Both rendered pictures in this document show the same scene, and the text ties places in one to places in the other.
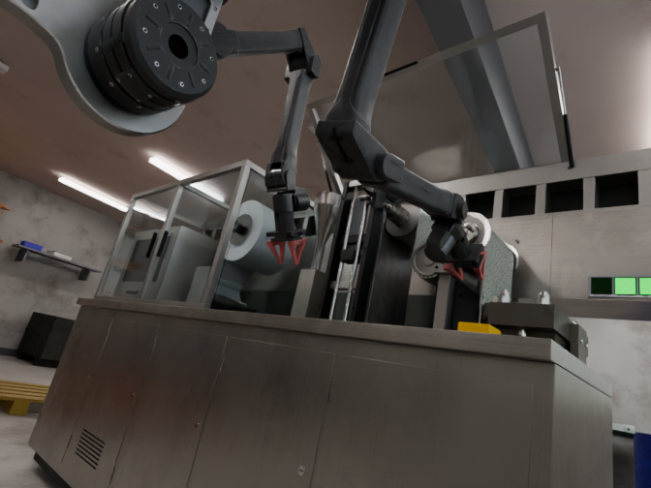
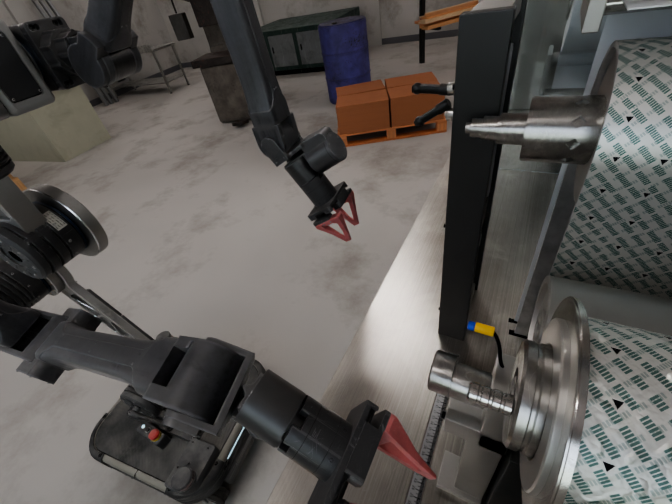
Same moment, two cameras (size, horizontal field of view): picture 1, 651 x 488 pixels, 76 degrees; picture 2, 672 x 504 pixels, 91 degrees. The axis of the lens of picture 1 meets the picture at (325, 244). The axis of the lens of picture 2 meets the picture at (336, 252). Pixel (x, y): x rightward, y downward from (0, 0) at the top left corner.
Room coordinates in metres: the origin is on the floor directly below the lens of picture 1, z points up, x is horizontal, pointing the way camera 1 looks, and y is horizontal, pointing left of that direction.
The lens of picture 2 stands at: (1.05, -0.49, 1.50)
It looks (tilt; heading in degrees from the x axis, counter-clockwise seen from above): 40 degrees down; 81
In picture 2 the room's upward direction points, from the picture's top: 12 degrees counter-clockwise
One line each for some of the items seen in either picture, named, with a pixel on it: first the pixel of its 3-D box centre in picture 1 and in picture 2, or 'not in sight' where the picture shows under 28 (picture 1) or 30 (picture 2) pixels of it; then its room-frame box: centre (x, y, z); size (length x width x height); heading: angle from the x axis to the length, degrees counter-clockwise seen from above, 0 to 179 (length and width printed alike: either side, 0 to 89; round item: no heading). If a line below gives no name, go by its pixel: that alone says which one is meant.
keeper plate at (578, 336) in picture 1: (579, 348); not in sight; (1.12, -0.74, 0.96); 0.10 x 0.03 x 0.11; 136
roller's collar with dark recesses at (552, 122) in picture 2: (397, 214); (558, 130); (1.35, -0.23, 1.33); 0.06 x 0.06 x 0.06; 46
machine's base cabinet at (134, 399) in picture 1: (229, 441); not in sight; (1.88, 0.21, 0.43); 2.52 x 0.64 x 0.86; 46
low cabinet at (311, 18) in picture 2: not in sight; (304, 42); (2.65, 7.65, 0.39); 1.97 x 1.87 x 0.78; 143
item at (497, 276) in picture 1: (497, 289); not in sight; (1.23, -0.55, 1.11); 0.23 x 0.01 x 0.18; 136
